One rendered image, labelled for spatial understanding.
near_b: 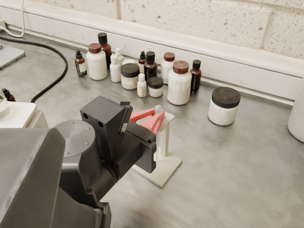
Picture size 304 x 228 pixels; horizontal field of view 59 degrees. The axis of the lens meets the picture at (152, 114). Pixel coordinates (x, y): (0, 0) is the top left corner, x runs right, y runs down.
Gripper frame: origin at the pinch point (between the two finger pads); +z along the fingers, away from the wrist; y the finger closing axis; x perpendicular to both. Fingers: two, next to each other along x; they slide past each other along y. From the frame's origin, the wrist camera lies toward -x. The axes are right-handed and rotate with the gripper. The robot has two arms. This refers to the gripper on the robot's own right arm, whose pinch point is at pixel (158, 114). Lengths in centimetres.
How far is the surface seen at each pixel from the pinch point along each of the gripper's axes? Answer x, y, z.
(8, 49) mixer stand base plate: 14, 69, 10
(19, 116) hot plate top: 5.8, 26.4, -12.2
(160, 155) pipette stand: 13.7, 0.3, 1.7
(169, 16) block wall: -0.2, 20.4, 35.5
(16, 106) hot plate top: 5.9, 29.8, -10.4
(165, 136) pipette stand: 7.2, -0.6, 1.9
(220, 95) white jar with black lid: 7.6, -3.9, 20.6
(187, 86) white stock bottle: 9.1, 5.0, 21.0
